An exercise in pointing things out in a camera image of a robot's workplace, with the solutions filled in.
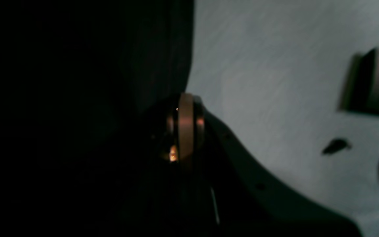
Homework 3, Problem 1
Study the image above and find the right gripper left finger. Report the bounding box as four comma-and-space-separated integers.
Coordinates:
137, 93, 185, 237

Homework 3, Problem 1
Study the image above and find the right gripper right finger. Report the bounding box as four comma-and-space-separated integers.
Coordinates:
186, 93, 362, 237

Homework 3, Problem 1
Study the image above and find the black t-shirt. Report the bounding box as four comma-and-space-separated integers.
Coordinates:
0, 0, 195, 237

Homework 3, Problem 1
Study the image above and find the small black screw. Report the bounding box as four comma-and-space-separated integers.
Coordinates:
321, 138, 353, 155

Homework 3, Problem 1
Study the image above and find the light blue table cloth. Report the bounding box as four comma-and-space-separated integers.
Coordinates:
187, 0, 379, 237

